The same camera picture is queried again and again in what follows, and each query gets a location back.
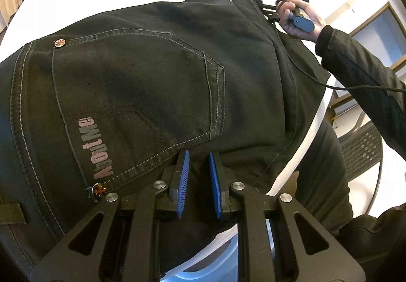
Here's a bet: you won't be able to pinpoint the black sleeved right forearm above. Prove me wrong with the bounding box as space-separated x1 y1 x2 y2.
315 25 405 157

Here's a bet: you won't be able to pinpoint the black denim pants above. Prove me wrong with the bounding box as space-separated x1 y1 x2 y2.
1 0 352 281

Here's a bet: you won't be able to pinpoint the black mesh chair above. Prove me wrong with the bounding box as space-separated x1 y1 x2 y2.
339 111 383 214

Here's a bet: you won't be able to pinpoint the person right hand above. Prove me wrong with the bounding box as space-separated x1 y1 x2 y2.
277 0 326 43

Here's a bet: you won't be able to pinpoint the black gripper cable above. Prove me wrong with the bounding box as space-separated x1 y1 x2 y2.
271 0 406 94

